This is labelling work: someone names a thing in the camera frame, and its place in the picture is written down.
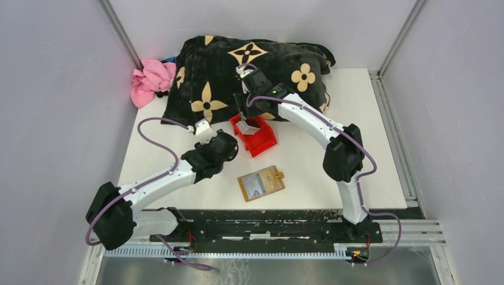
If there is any red plastic bin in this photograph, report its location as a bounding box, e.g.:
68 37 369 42
229 114 278 158

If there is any silver credit card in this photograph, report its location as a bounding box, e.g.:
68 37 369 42
242 175 264 200

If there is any yellow leather card holder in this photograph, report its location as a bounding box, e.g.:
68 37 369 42
237 166 285 202

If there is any gold credit card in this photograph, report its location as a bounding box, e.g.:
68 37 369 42
259 168 281 192

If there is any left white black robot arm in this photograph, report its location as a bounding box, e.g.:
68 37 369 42
86 129 238 250

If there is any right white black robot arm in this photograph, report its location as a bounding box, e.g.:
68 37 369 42
234 66 372 242

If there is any stack of credit cards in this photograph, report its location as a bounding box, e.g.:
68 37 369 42
235 120 260 135

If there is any black floral blanket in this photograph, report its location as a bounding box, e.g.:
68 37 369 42
163 36 336 125

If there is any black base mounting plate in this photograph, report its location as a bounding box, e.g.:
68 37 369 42
162 209 383 254

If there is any pink cloth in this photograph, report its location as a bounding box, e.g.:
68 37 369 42
130 59 176 109

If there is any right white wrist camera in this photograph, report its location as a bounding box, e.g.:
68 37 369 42
235 64 257 80

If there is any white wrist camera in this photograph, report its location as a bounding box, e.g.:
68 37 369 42
235 64 257 80
194 119 215 139

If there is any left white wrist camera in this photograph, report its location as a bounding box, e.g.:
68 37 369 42
194 119 215 139

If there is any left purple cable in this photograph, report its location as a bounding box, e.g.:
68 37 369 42
84 117 215 272

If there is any purple cable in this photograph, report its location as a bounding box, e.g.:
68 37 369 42
84 117 215 272
238 62 402 266

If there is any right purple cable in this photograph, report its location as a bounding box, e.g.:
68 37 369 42
238 62 402 266

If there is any aluminium rail frame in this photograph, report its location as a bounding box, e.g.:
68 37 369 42
79 71 455 284

